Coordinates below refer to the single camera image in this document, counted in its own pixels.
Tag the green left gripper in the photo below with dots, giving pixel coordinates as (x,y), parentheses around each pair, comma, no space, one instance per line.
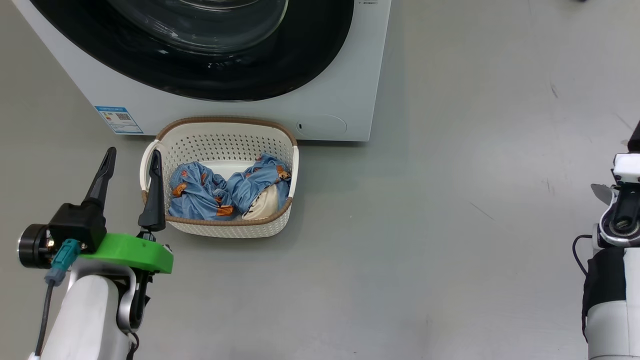
(130,252)

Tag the blue bear-print garment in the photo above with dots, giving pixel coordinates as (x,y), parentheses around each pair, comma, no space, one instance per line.
(195,200)
(260,181)

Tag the cream white garment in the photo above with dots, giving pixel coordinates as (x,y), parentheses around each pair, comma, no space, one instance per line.
(265,206)

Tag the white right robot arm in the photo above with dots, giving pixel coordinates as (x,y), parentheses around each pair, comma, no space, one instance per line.
(612,320)

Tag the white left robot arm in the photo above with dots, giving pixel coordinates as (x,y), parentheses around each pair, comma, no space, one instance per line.
(85,315)

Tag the cream perforated laundry basket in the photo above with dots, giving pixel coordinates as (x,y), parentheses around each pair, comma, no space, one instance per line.
(225,140)

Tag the white front-load washing machine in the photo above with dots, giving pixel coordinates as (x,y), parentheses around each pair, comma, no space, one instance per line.
(345,75)

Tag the blue energy label sticker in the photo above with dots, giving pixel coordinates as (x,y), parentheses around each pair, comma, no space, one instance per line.
(119,120)

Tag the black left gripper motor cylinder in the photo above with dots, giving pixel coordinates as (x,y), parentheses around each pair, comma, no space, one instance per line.
(31,246)

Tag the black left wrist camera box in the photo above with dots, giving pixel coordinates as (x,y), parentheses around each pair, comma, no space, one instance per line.
(77,225)

